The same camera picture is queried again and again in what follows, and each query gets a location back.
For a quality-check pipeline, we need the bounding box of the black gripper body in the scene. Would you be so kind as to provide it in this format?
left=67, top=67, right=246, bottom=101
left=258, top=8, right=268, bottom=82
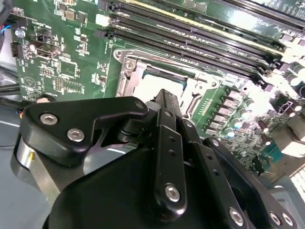
left=42, top=142, right=229, bottom=229

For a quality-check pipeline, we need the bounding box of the metal locking lever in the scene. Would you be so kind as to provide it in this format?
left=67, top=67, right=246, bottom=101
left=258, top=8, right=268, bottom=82
left=184, top=92, right=204, bottom=118

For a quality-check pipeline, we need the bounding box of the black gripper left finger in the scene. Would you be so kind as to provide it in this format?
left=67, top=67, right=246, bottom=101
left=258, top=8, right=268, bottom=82
left=10, top=88, right=189, bottom=217

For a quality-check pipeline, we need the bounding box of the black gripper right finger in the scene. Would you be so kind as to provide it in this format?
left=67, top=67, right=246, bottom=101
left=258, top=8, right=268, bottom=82
left=178, top=118, right=299, bottom=229

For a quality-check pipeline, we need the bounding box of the metal socket cover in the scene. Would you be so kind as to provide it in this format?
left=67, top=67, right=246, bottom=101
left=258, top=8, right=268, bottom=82
left=128, top=56, right=224, bottom=101

